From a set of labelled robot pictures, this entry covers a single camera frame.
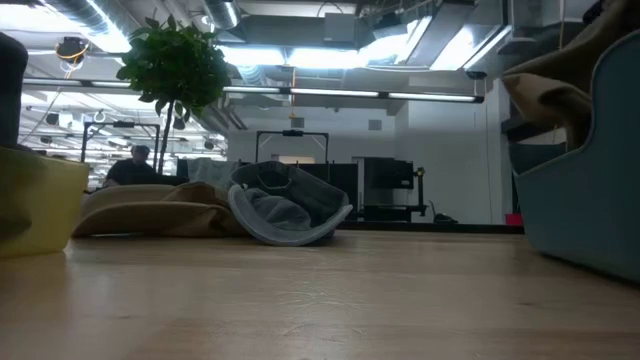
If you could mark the blue-grey baseball cap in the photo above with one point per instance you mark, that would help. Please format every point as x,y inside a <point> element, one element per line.
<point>290,210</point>
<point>12,90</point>

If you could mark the tan baseball cap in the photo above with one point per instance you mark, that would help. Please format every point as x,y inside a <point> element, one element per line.
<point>550,95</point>
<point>150,217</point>

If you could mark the black cabinet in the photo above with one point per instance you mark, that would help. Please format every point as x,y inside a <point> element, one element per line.
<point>345,185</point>

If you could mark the black machine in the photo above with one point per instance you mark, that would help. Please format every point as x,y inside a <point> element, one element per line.
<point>390,175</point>

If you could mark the grey cloth cover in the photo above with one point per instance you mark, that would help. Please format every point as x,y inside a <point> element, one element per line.
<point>212,170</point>

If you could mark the black floor object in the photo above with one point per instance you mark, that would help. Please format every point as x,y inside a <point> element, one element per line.
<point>442,218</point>

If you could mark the long strip light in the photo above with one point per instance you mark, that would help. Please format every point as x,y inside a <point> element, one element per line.
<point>430,97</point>

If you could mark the potted green plant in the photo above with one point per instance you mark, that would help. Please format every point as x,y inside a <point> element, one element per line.
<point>175,65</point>

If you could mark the person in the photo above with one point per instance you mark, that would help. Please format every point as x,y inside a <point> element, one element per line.
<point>130,172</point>

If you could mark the red bin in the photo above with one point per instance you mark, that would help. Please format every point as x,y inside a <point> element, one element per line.
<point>514,220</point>

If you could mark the teal plastic bin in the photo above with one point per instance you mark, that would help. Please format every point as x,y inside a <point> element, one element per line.
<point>590,210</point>

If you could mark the yellow plastic bin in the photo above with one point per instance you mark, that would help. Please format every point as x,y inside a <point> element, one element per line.
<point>50,210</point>

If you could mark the white ceiling box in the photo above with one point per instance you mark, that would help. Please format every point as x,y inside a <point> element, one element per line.
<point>540,12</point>

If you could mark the grey wall vent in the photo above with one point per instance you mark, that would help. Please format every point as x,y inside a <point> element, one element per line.
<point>297,122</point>
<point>375,125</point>

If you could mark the black aluminium table frame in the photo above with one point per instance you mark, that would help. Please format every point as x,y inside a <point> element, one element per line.
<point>425,227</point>

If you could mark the black ceiling camera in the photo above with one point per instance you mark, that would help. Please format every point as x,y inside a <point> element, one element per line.
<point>476,75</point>

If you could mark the silver round duct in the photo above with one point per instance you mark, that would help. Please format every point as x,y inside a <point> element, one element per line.
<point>222,12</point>

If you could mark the large corrugated duct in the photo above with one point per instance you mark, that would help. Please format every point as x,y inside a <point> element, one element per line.
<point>95,20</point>

